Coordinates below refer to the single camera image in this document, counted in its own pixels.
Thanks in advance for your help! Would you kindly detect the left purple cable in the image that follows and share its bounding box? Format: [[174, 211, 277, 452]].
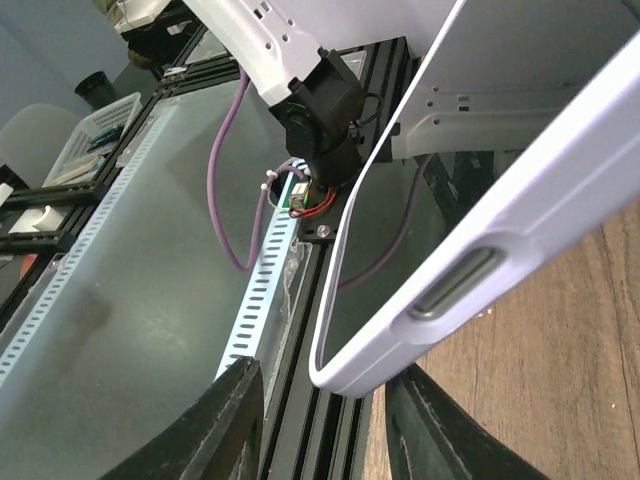
[[206, 64, 311, 274]]

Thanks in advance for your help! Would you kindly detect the black cup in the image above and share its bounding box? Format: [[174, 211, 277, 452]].
[[74, 71, 118, 110]]

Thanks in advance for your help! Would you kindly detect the light blue slotted cable duct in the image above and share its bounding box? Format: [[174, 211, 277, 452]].
[[0, 104, 311, 389]]

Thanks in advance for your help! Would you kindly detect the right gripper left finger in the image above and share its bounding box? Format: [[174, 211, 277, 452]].
[[103, 357, 264, 479]]

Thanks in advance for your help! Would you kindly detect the white plastic basket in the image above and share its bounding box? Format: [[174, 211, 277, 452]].
[[43, 92, 142, 187]]

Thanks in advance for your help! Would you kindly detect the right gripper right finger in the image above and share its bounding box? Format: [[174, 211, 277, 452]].
[[385, 364, 546, 479]]

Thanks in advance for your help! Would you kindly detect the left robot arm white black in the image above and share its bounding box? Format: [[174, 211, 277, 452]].
[[186, 1, 399, 189]]

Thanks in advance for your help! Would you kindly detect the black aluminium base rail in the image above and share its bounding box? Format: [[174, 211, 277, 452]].
[[257, 37, 417, 479]]

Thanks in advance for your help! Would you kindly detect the phone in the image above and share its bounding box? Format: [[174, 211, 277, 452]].
[[309, 1, 639, 397]]

